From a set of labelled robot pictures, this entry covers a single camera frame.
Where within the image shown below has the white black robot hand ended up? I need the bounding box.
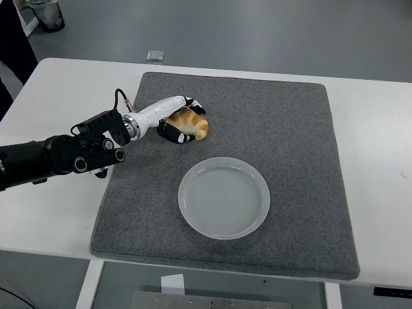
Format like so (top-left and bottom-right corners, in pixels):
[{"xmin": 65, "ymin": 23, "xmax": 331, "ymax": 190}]
[{"xmin": 135, "ymin": 95, "xmax": 207, "ymax": 145}]

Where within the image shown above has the golden croissant bread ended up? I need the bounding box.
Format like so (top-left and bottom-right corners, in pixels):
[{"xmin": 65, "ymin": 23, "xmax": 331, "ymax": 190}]
[{"xmin": 165, "ymin": 109, "xmax": 211, "ymax": 141}]

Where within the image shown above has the round grey plate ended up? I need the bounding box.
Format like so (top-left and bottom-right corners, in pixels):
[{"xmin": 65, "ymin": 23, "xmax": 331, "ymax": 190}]
[{"xmin": 178, "ymin": 156, "xmax": 271, "ymax": 241}]

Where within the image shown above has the grey metal plate with screws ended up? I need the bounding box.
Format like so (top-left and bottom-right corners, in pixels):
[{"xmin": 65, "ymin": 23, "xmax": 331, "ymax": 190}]
[{"xmin": 131, "ymin": 290, "xmax": 292, "ymax": 309}]

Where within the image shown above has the grey felt mat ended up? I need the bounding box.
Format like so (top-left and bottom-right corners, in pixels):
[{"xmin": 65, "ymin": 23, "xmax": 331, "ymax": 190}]
[{"xmin": 89, "ymin": 71, "xmax": 361, "ymax": 281}]

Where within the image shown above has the black waste bin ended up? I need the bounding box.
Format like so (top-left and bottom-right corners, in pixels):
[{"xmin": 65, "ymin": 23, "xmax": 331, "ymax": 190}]
[{"xmin": 27, "ymin": 0, "xmax": 66, "ymax": 33}]

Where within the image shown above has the person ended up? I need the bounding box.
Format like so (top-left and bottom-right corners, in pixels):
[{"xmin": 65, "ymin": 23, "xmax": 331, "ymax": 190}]
[{"xmin": 0, "ymin": 0, "xmax": 39, "ymax": 122}]

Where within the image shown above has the white paper piece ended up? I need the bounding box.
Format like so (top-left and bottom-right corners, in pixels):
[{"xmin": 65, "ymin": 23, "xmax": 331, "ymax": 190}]
[{"xmin": 160, "ymin": 273, "xmax": 185, "ymax": 295}]

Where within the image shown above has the white table leg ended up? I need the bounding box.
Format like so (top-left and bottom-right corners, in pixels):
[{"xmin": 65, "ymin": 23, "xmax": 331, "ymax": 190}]
[
  {"xmin": 323, "ymin": 282, "xmax": 343, "ymax": 309},
  {"xmin": 74, "ymin": 259, "xmax": 106, "ymax": 309}
]

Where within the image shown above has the black table control panel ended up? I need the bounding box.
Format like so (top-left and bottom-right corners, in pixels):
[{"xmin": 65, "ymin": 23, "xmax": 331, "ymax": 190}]
[{"xmin": 373, "ymin": 286, "xmax": 412, "ymax": 297}]

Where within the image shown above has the thin black floor cable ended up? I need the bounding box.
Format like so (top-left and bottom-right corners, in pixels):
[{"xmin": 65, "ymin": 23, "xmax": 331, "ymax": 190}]
[{"xmin": 0, "ymin": 285, "xmax": 36, "ymax": 309}]

